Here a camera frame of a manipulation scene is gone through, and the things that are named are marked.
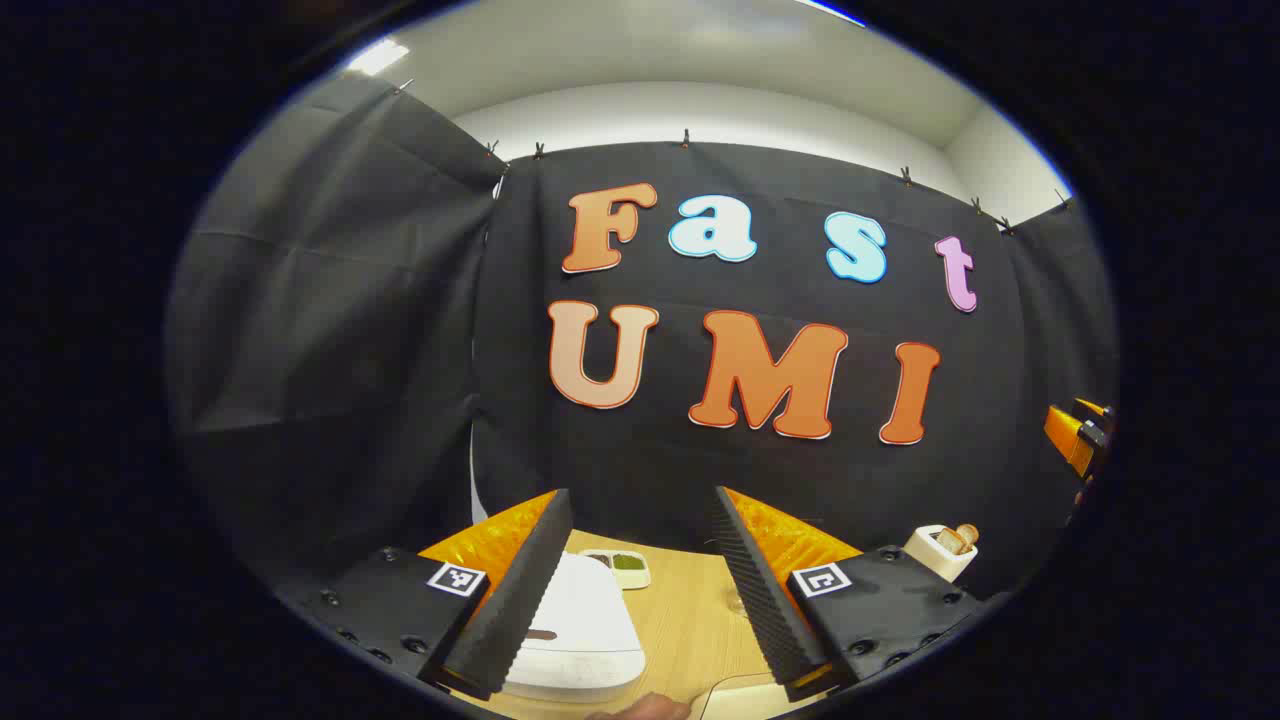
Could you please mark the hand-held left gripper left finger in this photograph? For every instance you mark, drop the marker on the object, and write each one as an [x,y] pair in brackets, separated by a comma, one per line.
[520,600]

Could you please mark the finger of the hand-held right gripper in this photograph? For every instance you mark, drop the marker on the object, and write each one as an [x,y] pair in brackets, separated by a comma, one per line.
[1092,407]
[1065,435]

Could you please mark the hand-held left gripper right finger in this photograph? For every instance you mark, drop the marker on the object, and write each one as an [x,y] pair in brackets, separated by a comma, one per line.
[765,600]

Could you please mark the white rice cooker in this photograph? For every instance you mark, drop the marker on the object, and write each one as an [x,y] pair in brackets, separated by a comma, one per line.
[590,620]

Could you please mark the cream lidded container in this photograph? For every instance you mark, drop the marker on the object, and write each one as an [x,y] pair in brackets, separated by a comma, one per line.
[745,700]

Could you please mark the white divided bean dish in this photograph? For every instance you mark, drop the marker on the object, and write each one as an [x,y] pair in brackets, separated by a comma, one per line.
[635,580]

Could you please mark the toast bread slice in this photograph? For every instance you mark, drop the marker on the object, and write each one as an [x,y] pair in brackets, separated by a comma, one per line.
[968,534]
[950,541]

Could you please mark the white toaster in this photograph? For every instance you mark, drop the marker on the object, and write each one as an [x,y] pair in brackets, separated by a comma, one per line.
[930,555]

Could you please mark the black backdrop cloth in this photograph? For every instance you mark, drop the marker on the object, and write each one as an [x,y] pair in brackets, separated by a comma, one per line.
[400,350]

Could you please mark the ceiling light panel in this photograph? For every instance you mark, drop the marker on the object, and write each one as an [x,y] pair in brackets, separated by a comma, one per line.
[377,57]

